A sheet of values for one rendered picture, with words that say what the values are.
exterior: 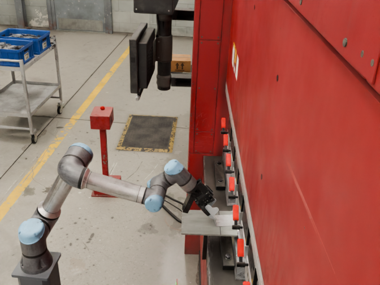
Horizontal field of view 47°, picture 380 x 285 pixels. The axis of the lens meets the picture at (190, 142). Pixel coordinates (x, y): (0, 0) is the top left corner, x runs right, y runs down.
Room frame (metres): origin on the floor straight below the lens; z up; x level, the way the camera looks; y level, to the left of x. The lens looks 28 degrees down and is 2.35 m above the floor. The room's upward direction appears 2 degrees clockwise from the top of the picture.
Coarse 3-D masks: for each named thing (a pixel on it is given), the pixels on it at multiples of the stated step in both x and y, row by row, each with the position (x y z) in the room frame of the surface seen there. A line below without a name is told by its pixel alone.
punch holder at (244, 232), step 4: (244, 204) 1.38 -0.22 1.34; (244, 208) 1.37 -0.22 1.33; (244, 212) 1.36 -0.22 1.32; (244, 216) 1.34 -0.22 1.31; (244, 220) 1.33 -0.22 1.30; (240, 224) 1.39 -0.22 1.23; (244, 224) 1.33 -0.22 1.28; (240, 228) 1.38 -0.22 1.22; (244, 228) 1.31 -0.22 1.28; (248, 228) 1.25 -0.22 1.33; (240, 232) 1.37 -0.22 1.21; (244, 232) 1.30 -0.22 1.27; (248, 232) 1.25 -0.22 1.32; (240, 236) 1.36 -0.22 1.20; (244, 236) 1.30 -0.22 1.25; (248, 236) 1.24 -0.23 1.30; (244, 240) 1.27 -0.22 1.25; (248, 240) 1.25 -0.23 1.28; (244, 244) 1.26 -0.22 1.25; (248, 244) 1.25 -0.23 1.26; (244, 248) 1.25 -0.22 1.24; (244, 252) 1.25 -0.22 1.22; (244, 256) 1.25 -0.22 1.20
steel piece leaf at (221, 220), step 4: (216, 216) 1.74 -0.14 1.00; (220, 216) 1.74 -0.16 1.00; (224, 216) 1.74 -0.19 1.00; (228, 216) 1.74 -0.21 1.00; (216, 220) 1.70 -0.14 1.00; (220, 220) 1.71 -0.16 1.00; (224, 220) 1.71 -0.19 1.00; (228, 220) 1.71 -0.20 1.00; (232, 220) 1.71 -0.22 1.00; (216, 224) 1.67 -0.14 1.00; (220, 224) 1.67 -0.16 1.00; (224, 224) 1.67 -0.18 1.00; (228, 224) 1.67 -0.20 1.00; (232, 224) 1.68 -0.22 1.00
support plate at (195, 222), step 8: (184, 216) 1.73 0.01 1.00; (192, 216) 1.73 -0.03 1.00; (200, 216) 1.73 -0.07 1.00; (184, 224) 1.66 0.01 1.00; (192, 224) 1.67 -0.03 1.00; (200, 224) 1.67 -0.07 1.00; (208, 224) 1.67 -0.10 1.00; (184, 232) 1.61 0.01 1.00; (192, 232) 1.61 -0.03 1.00; (200, 232) 1.61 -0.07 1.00; (208, 232) 1.61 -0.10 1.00; (216, 232) 1.62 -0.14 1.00; (224, 232) 1.62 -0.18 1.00; (232, 232) 1.62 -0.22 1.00
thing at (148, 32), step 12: (144, 24) 3.06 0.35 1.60; (132, 36) 2.74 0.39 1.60; (144, 36) 2.86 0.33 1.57; (132, 48) 2.68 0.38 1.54; (144, 48) 2.70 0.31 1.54; (132, 60) 2.67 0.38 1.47; (144, 60) 2.70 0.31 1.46; (132, 72) 2.68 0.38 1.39; (144, 72) 2.70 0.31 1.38; (132, 84) 2.68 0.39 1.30; (144, 84) 2.70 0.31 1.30
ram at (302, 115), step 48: (240, 0) 2.15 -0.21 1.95; (240, 48) 1.98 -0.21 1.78; (288, 48) 1.04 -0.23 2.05; (240, 96) 1.81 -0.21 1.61; (288, 96) 0.97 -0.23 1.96; (336, 96) 0.66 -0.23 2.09; (240, 144) 1.66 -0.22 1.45; (288, 144) 0.90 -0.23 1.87; (336, 144) 0.62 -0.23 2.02; (288, 192) 0.83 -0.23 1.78; (336, 192) 0.57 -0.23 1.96; (288, 240) 0.77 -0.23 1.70; (336, 240) 0.53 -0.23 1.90
